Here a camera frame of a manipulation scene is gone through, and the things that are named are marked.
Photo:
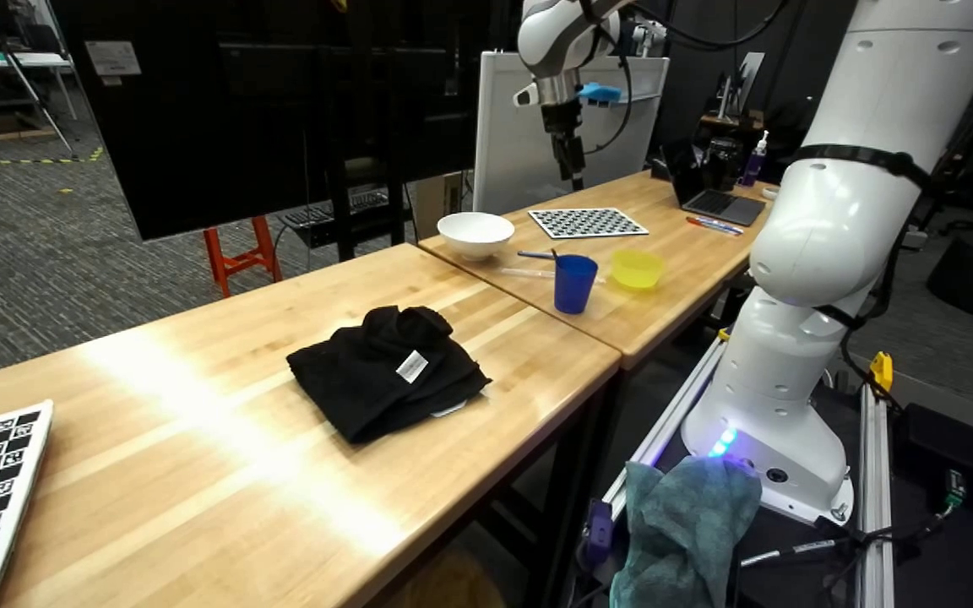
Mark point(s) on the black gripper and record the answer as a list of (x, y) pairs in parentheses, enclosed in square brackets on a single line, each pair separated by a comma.
[(563, 126)]

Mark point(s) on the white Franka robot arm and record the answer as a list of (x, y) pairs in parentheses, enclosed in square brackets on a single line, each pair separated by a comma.
[(845, 238)]

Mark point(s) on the white bowl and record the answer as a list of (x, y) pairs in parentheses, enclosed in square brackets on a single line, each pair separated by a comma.
[(474, 231)]

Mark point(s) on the yellow plastic bowl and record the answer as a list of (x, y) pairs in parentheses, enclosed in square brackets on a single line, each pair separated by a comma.
[(638, 271)]

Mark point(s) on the small checkerboard calibration board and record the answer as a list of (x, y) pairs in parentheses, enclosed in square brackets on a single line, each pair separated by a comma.
[(588, 222)]

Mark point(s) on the blue plastic cup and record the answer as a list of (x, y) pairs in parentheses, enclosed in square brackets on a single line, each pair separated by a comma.
[(576, 286)]

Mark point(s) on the red blue pen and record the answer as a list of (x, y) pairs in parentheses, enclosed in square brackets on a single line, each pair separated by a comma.
[(714, 225)]

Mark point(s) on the black laptop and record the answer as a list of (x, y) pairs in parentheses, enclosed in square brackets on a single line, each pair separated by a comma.
[(724, 208)]

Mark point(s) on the black folded cloth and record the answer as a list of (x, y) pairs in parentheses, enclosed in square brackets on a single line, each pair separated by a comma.
[(380, 374)]

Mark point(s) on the orange metal stand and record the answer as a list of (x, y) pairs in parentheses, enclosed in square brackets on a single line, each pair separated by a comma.
[(242, 261)]

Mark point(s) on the large black screen panel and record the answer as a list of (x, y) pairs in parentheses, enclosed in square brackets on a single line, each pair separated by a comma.
[(229, 114)]

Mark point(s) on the yellow clamp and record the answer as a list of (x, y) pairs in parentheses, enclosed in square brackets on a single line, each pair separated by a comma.
[(883, 370)]

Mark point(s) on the teal cloth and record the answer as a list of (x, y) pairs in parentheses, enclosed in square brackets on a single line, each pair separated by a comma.
[(684, 527)]

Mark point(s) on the black power supply box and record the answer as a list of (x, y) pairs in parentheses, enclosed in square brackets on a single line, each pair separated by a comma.
[(950, 441)]

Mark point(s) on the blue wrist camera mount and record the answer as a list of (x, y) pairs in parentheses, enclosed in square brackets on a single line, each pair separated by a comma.
[(602, 95)]

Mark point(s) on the aluminium rail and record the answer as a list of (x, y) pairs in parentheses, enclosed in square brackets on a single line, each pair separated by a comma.
[(666, 424), (875, 509)]

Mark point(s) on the black camera tripod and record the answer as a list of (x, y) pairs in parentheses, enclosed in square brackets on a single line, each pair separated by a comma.
[(28, 79)]

